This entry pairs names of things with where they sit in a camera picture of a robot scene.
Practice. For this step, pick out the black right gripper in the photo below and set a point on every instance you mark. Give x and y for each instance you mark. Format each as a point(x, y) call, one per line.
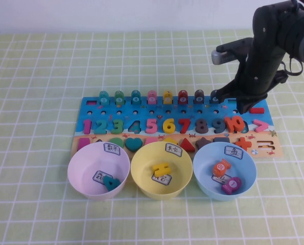
point(259, 74)

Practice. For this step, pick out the orange number ten piece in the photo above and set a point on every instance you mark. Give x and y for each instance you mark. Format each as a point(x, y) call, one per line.
point(229, 123)

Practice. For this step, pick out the red minus sign piece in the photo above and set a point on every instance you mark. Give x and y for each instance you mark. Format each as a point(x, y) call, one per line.
point(257, 110)

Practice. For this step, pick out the pink greater-than sign piece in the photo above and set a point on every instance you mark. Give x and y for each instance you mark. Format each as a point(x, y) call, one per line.
point(264, 125)

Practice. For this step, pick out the slate number nine piece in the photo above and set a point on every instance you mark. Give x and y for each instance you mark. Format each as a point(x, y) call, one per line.
point(222, 126)

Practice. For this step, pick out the orange plus sign piece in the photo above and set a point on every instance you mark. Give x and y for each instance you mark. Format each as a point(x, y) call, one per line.
point(243, 144)

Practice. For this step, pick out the brown number eight piece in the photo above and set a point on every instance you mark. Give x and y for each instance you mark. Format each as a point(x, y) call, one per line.
point(201, 126)

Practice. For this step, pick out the blue number puzzle board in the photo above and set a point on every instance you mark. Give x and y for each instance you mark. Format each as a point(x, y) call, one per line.
point(192, 105)

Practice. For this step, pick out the red number seven piece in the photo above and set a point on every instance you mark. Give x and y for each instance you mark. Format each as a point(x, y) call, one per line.
point(184, 126)

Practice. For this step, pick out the light blue plastic bowl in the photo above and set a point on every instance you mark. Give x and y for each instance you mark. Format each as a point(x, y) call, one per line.
point(208, 158)

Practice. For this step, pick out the orange fish piece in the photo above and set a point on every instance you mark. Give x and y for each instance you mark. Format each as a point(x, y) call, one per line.
point(220, 167)

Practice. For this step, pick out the yellow number six piece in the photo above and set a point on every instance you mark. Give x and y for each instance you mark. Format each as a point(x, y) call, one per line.
point(167, 128)

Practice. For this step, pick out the purple fish piece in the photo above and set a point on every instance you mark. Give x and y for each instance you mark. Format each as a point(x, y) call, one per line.
point(231, 185)

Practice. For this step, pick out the pink number five piece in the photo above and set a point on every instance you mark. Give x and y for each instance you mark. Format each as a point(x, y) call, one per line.
point(151, 126)

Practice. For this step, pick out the yellow not-equal sign piece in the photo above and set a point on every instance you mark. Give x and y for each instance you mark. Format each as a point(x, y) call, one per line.
point(160, 169)

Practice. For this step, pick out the yellow plastic bowl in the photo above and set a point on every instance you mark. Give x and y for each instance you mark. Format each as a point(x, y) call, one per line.
point(146, 158)

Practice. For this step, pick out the green number three piece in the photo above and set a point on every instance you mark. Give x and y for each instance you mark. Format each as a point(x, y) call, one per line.
point(119, 126)

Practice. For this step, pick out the teal number two piece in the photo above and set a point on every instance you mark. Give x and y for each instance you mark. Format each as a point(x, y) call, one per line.
point(102, 130)

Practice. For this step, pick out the teal number four piece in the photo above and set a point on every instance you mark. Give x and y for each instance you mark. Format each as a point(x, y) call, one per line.
point(111, 183)

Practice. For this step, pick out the magenta number one piece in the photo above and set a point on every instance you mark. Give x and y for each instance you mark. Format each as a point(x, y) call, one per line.
point(88, 126)

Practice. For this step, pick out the pink plastic bowl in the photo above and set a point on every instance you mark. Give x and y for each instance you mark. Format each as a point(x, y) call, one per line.
point(85, 163)

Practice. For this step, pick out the slate fish peg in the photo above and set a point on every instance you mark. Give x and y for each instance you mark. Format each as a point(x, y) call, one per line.
point(213, 100)

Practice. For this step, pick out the slate rectangle shape block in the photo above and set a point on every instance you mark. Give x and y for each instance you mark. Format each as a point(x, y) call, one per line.
point(221, 140)

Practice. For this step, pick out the brown fish peg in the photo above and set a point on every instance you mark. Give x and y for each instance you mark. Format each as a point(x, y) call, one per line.
point(199, 98)

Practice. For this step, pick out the brown star shape block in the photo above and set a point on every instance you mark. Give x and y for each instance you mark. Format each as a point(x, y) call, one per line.
point(202, 143)

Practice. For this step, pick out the red fish peg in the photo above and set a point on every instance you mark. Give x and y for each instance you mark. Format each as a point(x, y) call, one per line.
point(183, 98)

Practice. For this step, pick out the red triangle shape block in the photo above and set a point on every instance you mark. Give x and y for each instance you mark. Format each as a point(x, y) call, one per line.
point(187, 146)

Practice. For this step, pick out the yellow fish peg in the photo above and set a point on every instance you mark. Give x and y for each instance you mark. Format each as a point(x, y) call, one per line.
point(167, 98)

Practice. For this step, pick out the yellow shape block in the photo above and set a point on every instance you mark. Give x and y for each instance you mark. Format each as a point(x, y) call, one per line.
point(168, 140)

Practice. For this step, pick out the pink fish peg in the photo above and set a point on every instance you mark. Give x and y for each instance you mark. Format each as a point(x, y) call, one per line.
point(152, 98)

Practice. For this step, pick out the pink shape block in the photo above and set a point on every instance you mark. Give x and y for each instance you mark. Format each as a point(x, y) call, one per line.
point(150, 140)

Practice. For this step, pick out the dark teal fish peg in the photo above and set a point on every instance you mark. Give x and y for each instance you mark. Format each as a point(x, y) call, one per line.
point(136, 98)

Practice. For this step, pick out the teal heart shape block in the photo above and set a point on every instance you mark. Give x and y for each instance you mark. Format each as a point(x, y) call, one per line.
point(133, 144)

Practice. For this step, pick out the green fish peg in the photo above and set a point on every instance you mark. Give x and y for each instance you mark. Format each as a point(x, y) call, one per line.
point(119, 98)

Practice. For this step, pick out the green round shape block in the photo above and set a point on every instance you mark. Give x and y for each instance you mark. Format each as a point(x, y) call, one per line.
point(116, 141)

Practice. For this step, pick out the light teal fish peg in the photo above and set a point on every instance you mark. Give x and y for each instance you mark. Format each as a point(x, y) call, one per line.
point(104, 98)

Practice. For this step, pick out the magenta shape block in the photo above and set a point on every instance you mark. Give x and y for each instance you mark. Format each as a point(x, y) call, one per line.
point(84, 143)

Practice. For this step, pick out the green checkered tablecloth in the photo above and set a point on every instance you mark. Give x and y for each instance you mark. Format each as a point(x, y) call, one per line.
point(39, 76)

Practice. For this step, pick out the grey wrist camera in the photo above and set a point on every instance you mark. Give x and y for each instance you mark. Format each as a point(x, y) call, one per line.
point(222, 57)

